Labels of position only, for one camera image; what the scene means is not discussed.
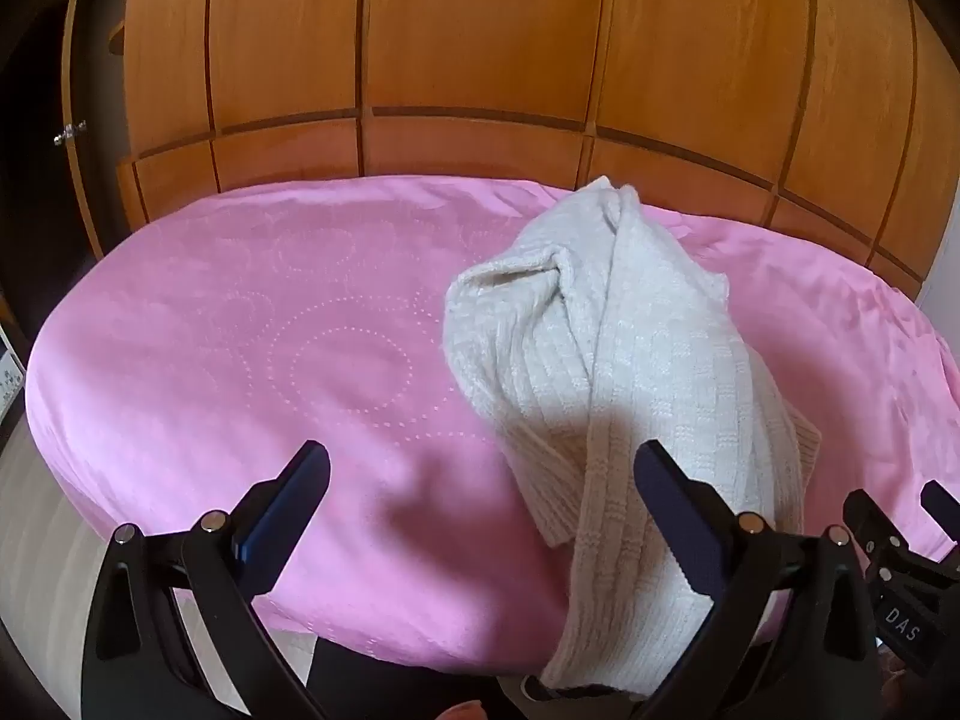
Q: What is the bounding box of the white knit sweater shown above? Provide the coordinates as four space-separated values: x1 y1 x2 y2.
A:
442 175 824 698

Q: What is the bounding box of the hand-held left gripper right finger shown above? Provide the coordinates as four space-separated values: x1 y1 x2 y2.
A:
634 441 880 720

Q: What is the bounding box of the person's right hand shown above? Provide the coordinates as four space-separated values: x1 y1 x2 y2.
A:
876 652 960 720

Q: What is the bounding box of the wooden wardrobe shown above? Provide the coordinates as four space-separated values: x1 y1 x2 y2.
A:
64 0 960 293

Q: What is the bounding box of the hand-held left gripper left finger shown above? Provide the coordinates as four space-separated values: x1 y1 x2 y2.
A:
81 441 332 720

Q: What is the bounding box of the pink bed blanket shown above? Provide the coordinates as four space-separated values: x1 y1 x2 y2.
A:
21 175 960 665

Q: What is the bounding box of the white appliance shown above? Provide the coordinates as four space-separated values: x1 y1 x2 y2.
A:
0 326 29 425

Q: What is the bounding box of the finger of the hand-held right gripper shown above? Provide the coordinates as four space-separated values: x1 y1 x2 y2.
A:
843 489 913 565
920 479 960 545

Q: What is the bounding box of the dark cloth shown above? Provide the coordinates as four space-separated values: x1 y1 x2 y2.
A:
306 634 646 720

